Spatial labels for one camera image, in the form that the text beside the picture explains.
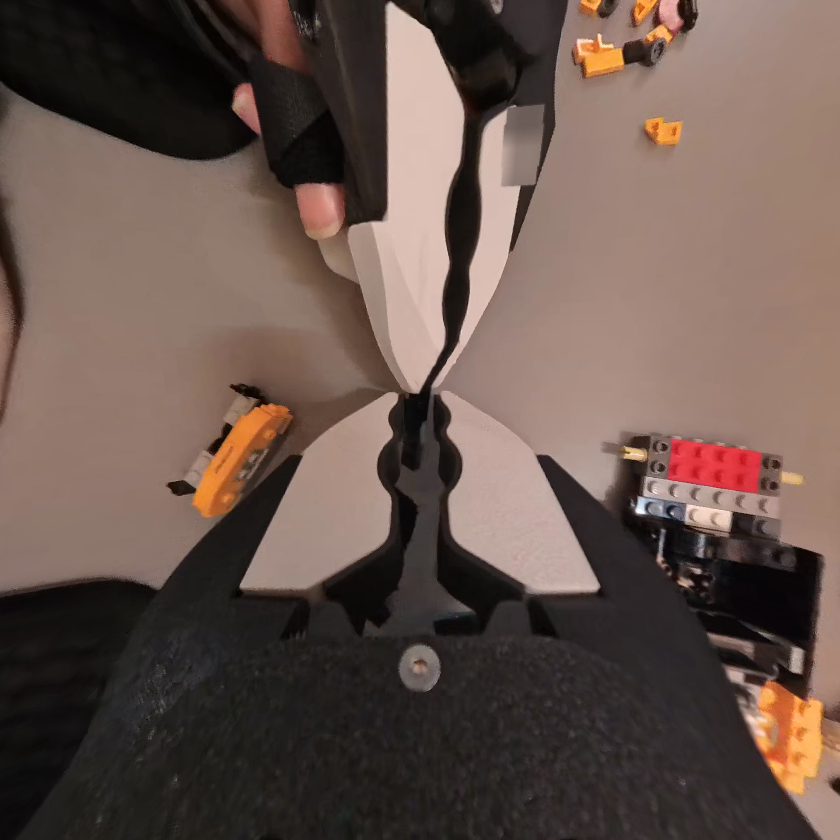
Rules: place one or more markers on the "long black brick plate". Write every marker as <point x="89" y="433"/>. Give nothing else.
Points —
<point x="413" y="433"/>

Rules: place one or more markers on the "grey desk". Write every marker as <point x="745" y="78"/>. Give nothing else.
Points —
<point x="656" y="295"/>

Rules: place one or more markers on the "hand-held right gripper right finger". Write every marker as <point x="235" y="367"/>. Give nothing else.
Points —
<point x="518" y="512"/>

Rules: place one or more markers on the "black toy car chassis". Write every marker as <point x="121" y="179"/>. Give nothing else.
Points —
<point x="715" y="459"/>

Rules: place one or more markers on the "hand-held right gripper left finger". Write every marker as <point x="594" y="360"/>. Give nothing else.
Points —
<point x="321" y="512"/>

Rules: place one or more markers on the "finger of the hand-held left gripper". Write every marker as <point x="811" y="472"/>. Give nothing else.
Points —
<point x="489" y="262"/>
<point x="407" y="295"/>

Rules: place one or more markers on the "orange grey black brick assembly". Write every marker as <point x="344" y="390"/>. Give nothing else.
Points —
<point x="236" y="459"/>

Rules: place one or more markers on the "pile of small loose bricks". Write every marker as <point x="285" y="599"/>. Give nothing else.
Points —
<point x="604" y="59"/>

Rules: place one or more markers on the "person's left hand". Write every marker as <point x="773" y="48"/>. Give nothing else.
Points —
<point x="275" y="33"/>

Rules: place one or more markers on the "small orange bracket brick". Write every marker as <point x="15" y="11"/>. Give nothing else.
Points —
<point x="663" y="131"/>

